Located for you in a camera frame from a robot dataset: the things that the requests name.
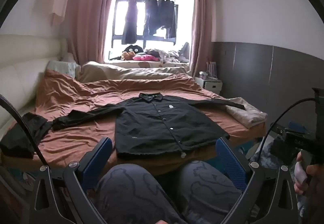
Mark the pile of clothes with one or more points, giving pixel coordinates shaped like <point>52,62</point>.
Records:
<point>172,55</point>

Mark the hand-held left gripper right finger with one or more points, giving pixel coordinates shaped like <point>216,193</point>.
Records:
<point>231,165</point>

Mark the brown bed blanket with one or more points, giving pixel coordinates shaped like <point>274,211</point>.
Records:
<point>83,92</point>

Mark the white rack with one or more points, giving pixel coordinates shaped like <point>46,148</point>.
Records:
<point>212,69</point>

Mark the brown plush bear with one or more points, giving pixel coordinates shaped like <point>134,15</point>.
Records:
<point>127,55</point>

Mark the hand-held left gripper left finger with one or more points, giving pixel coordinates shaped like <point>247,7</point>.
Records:
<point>97,163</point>

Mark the pink curtain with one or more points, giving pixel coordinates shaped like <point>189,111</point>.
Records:
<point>201,36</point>
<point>88,23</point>

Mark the black button-up shirt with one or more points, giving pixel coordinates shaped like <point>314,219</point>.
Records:
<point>164,127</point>

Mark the white nightstand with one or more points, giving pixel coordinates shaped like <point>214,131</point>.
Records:
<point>210,84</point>

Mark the person's right hand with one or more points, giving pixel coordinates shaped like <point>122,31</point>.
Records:
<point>301,173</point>

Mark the beige duvet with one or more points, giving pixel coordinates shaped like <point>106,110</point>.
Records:
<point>121,72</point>

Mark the cream padded headboard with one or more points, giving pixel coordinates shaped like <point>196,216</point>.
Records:
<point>20,74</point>

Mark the pale patterned pillow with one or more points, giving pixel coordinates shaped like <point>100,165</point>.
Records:
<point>63,67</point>

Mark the black cloth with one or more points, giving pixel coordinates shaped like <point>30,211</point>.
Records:
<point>22,135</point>

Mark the person's grey patterned pants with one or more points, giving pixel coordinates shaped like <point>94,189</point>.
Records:
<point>131,193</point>

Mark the pink plush toy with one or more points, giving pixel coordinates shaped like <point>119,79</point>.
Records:
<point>144,57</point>

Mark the beige towel blanket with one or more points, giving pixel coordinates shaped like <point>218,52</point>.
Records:
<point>248,112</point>

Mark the black plush toy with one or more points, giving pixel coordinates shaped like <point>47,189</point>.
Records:
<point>133,48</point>

